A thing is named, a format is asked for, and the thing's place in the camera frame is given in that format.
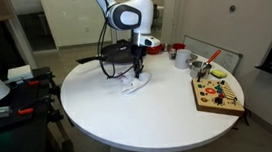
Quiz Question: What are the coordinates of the black frying pan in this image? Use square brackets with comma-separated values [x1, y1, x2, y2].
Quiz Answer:
[74, 39, 149, 69]

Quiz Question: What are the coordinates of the small red cup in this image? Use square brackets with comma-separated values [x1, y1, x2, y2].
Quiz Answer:
[171, 42, 187, 52]

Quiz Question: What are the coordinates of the white box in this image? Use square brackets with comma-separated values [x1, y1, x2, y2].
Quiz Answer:
[6, 64, 35, 82]

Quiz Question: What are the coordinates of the red bowl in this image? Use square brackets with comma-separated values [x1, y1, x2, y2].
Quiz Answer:
[146, 43, 165, 56]

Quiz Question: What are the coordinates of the spatula with orange handle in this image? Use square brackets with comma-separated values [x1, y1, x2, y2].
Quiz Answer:
[194, 49, 226, 83]

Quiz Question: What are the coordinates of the round wall fitting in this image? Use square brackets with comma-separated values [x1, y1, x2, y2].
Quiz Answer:
[229, 4, 238, 14]

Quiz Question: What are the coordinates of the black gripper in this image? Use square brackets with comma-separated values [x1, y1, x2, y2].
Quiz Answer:
[129, 44, 148, 80]

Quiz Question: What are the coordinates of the steel pot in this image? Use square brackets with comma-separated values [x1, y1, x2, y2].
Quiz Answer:
[188, 59, 215, 82]

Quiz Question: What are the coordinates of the wooden toy board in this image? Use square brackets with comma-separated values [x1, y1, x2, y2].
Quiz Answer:
[190, 73, 246, 122]

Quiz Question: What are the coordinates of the black robot stand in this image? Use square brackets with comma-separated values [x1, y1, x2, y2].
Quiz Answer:
[0, 64, 76, 152]

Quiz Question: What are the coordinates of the yellow sponge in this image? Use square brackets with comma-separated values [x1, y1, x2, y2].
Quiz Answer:
[210, 67, 229, 81]

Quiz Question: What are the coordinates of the dark office chair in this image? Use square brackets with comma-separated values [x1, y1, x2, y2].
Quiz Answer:
[152, 2, 168, 32]

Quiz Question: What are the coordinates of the black clamp with orange handle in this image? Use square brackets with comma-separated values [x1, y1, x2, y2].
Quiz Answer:
[17, 94, 57, 116]
[5, 72, 56, 89]

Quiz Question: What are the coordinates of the white towel with red stripes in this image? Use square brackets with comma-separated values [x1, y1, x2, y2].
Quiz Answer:
[119, 69, 154, 95]

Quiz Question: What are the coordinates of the white mug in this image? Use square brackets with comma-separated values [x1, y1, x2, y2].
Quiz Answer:
[173, 47, 199, 71]

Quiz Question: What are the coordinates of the whiteboard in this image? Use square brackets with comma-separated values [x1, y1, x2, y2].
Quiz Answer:
[181, 30, 245, 79]

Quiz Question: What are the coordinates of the small metal cup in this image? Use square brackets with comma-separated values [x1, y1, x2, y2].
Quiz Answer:
[163, 42, 174, 52]
[168, 48, 179, 61]

